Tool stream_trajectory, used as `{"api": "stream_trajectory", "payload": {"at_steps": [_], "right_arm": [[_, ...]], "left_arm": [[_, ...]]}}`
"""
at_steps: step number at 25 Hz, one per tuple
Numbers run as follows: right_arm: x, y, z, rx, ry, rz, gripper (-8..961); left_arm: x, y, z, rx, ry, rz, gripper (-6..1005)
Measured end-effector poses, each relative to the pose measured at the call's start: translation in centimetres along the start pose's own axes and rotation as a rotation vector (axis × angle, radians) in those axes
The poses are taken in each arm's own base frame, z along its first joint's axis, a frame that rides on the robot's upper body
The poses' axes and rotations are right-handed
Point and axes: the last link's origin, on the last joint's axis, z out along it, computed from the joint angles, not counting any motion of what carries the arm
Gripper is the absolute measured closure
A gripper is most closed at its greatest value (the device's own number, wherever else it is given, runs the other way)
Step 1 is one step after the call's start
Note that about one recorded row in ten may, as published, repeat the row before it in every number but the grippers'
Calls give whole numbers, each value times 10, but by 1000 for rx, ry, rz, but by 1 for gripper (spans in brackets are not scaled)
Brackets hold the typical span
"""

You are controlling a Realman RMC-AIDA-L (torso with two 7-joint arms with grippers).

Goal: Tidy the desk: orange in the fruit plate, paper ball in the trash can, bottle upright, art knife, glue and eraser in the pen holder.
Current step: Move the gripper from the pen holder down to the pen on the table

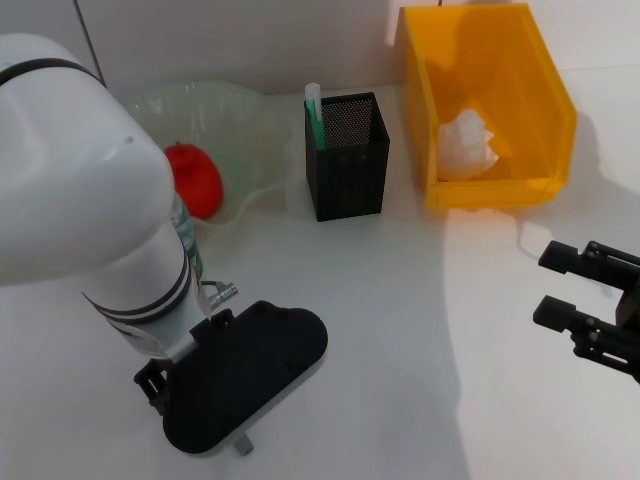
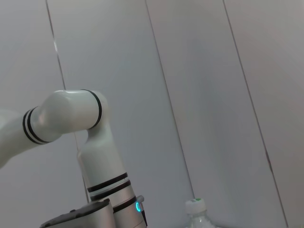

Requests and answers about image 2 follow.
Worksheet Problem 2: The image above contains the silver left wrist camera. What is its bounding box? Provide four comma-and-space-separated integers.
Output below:
39, 198, 117, 228

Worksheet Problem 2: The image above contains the clear green-label water bottle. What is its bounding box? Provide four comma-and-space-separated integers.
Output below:
184, 197, 216, 228

